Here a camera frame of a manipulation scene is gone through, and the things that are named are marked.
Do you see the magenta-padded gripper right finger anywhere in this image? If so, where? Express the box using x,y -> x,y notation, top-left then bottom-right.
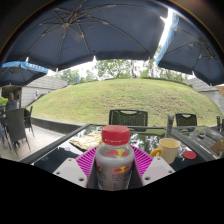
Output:
130,145 -> 176,190

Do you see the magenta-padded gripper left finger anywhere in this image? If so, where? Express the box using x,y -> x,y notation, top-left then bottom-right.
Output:
52,145 -> 101,190

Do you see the red-capped drink bottle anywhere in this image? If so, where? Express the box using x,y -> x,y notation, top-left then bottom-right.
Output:
94,125 -> 136,192

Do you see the flat round red coaster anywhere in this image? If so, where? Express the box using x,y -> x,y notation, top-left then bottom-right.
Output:
182,150 -> 198,161

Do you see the yellow snack packet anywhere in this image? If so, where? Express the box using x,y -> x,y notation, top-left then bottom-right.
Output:
68,130 -> 103,152

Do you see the grey upright tube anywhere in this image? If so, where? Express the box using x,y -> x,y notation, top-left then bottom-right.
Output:
165,115 -> 175,138

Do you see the dark slatted table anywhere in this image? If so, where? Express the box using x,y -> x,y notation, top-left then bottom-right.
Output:
171,124 -> 224,163

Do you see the dark plastic garden chair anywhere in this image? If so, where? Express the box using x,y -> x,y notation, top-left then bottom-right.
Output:
108,109 -> 149,132
174,112 -> 198,128

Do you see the brown paper bag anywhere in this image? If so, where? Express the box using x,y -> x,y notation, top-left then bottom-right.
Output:
210,138 -> 224,158

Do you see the dark wicker chair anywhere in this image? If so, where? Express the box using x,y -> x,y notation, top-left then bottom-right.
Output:
23,105 -> 35,138
3,107 -> 32,158

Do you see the person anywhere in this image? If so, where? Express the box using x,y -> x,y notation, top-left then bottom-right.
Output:
4,92 -> 19,112
0,123 -> 8,149

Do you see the tan patio umbrella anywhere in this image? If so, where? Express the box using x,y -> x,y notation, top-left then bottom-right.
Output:
216,84 -> 224,98

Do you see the blue-edged patio umbrella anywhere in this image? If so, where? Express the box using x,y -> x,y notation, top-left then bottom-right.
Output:
0,60 -> 49,88

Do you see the large navy patio umbrella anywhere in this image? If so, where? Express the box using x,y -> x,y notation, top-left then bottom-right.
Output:
0,0 -> 170,72

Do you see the cream mug with yellow handle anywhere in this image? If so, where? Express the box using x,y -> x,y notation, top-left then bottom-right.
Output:
149,137 -> 181,165

